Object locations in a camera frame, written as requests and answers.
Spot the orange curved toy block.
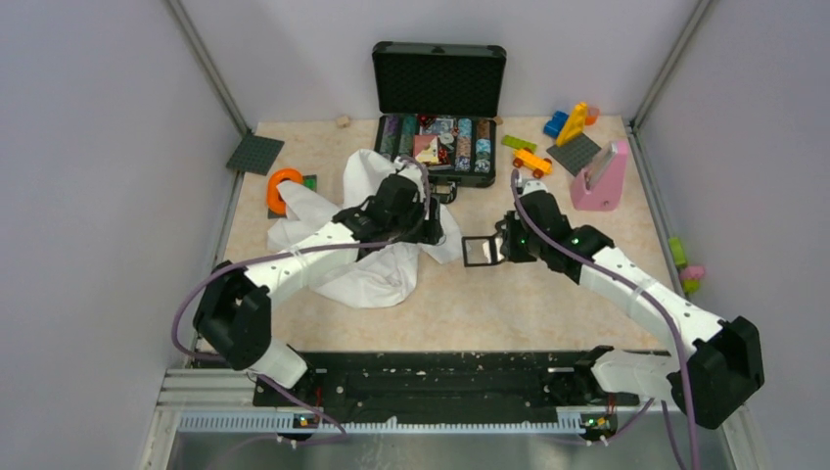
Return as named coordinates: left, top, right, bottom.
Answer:
left=266, top=167, right=306, bottom=217

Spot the blue toy brick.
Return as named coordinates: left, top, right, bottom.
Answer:
left=543, top=111, right=570, bottom=139

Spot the green pink toy outside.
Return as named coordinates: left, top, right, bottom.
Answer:
left=668, top=237, right=706, bottom=295

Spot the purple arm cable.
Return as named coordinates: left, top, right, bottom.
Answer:
left=170, top=154, right=433, bottom=447
left=509, top=168, right=703, bottom=470

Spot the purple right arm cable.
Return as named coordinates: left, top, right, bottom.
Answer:
left=509, top=168, right=703, bottom=470

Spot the yellow toy car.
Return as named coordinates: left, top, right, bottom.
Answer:
left=513, top=148, right=553, bottom=179

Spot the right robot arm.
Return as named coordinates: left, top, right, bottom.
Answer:
left=496, top=175, right=765, bottom=430

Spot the green small toy brick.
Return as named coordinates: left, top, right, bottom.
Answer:
left=302, top=177, right=317, bottom=192

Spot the black poker chip case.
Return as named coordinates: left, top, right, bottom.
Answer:
left=371, top=41, right=507, bottom=204

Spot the yellow triangular toy block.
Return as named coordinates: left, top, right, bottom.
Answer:
left=555, top=102, right=588, bottom=147

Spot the lime green flat brick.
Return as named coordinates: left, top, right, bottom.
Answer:
left=501, top=135, right=537, bottom=153

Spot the pink phone stand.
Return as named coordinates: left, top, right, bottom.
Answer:
left=570, top=140, right=630, bottom=212

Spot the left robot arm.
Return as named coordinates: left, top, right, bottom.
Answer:
left=192, top=173, right=443, bottom=405

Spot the dark grey baseplate left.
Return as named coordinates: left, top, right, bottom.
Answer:
left=225, top=133, right=285, bottom=175

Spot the orange small toy piece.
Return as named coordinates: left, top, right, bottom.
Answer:
left=584, top=106, right=601, bottom=126

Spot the black square frame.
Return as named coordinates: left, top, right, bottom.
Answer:
left=461, top=235, right=504, bottom=267

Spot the dark grey baseplate right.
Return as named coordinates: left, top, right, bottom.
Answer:
left=546, top=133, right=601, bottom=176

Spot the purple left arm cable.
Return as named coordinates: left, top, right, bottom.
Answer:
left=170, top=154, right=433, bottom=447

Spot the white shirt garment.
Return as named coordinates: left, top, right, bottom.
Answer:
left=266, top=149, right=462, bottom=308

